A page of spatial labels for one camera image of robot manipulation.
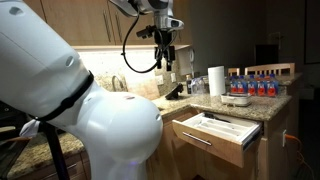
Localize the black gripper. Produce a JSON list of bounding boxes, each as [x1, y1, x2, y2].
[[154, 30, 175, 71]]

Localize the wooden drawer with white tray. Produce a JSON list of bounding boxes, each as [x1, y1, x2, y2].
[[172, 112, 262, 168]]

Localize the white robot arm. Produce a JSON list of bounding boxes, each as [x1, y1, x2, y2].
[[0, 0, 163, 180]]

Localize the black utensil in drawer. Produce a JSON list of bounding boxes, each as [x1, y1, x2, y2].
[[204, 112, 231, 123]]

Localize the dark bottle with label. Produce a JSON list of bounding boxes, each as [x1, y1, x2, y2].
[[186, 74, 192, 94]]

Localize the sink faucet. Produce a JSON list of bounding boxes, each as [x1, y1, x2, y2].
[[112, 75, 124, 91]]

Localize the white paper towel roll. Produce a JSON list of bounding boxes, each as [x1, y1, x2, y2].
[[208, 66, 225, 96]]

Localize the white lidded container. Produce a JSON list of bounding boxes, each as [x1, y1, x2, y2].
[[221, 93, 251, 107]]

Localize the wooden upper cabinets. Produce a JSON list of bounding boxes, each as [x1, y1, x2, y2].
[[23, 0, 184, 46]]

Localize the pack of red-label water bottles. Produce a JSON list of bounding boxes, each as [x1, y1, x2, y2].
[[230, 74, 279, 97]]

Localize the wooden chair backs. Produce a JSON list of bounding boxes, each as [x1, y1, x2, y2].
[[227, 62, 296, 77]]

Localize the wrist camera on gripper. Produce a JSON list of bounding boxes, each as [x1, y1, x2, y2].
[[136, 25, 156, 39]]

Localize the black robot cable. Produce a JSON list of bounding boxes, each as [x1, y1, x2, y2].
[[122, 1, 179, 74]]

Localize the orange power cord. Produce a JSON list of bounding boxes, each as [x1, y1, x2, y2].
[[284, 133, 316, 179]]

